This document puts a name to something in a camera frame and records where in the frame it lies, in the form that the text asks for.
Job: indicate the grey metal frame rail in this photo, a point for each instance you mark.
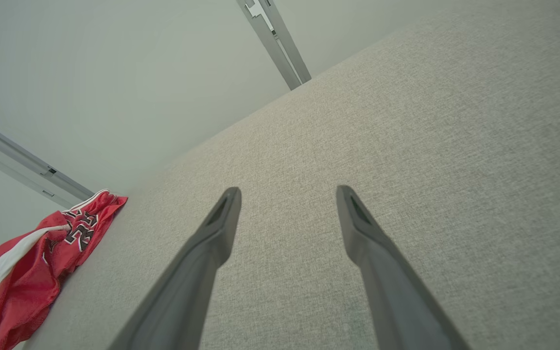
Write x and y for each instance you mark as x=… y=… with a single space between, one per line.
x=22 y=165

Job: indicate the red Bulls basketball jersey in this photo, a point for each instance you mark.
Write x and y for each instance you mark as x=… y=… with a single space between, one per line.
x=32 y=272

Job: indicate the grey double metal frame post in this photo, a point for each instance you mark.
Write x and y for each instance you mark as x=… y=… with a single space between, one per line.
x=280 y=46

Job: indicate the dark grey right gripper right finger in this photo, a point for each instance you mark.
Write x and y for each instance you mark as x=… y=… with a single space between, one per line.
x=387 y=277

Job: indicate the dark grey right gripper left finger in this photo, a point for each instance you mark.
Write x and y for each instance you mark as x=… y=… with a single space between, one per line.
x=197 y=272

